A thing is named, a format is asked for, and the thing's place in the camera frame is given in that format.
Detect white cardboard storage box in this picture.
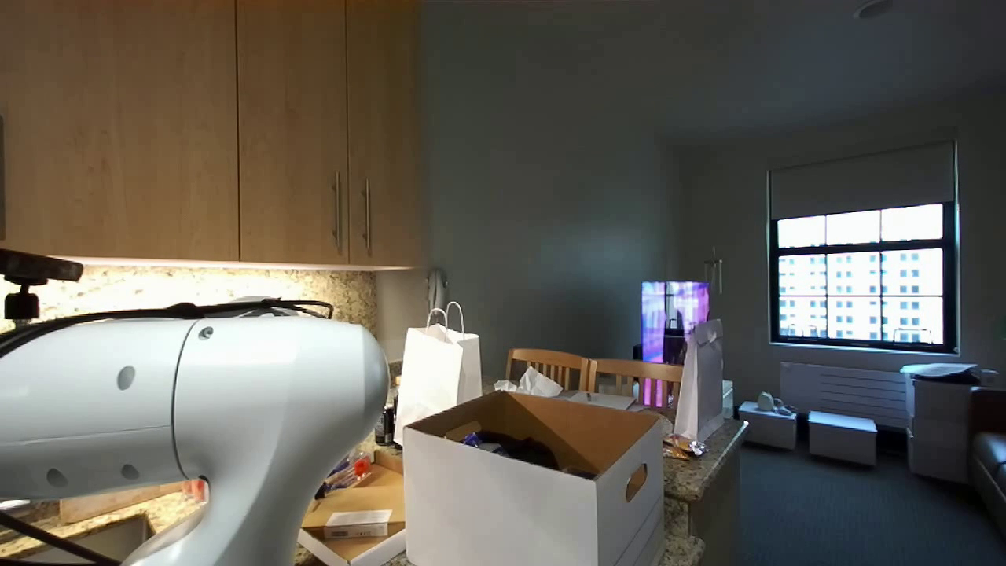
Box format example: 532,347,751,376
401,391,670,566

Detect flat brown cardboard box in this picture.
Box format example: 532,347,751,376
298,473,407,539

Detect light wooden chair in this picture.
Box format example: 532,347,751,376
583,356,686,418
502,347,591,398

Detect clear plastic wrap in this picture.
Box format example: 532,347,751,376
492,363,567,403

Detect white paper bag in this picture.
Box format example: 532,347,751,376
392,298,486,448

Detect pink lit display screen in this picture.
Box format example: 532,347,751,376
639,276,712,413

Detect bright gridded window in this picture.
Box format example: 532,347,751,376
766,201,958,353

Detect white roller blind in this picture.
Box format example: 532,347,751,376
763,139,958,222

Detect white low cabinet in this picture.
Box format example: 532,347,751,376
902,360,983,485

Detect living room sofa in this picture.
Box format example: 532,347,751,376
969,391,1006,537

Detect white wall radiator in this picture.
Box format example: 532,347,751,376
780,359,915,428

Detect wooden wall cabinets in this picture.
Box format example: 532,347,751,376
0,0,426,270

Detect black camera on tripod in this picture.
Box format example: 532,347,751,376
0,244,88,328

